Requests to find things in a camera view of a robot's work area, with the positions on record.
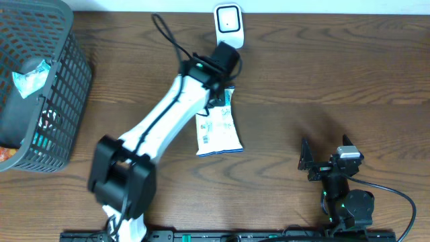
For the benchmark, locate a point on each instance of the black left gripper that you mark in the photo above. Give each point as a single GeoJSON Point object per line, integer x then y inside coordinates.
{"type": "Point", "coordinates": [218, 99]}

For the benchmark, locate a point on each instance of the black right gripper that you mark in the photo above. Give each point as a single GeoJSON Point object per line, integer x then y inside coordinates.
{"type": "Point", "coordinates": [320, 169]}

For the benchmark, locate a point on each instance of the cream wipes pack blue edges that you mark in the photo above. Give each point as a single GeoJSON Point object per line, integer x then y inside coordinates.
{"type": "Point", "coordinates": [216, 132]}

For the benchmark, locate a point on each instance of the green soft wipes pack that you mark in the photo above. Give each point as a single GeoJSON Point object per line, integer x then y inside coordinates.
{"type": "Point", "coordinates": [30, 82]}

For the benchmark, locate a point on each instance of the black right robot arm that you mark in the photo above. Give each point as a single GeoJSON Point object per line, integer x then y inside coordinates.
{"type": "Point", "coordinates": [348, 210]}

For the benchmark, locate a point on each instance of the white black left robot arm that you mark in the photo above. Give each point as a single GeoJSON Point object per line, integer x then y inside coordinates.
{"type": "Point", "coordinates": [123, 176]}

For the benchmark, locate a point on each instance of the white barcode scanner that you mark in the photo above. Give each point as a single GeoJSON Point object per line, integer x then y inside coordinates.
{"type": "Point", "coordinates": [229, 25]}

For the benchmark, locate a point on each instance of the grey plastic mesh basket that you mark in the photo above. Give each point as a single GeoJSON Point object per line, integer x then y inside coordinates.
{"type": "Point", "coordinates": [42, 127]}

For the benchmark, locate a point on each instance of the orange tissue pack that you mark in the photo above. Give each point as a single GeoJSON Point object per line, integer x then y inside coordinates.
{"type": "Point", "coordinates": [6, 153]}

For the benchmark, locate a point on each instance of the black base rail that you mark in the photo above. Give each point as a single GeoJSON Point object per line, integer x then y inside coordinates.
{"type": "Point", "coordinates": [186, 236]}

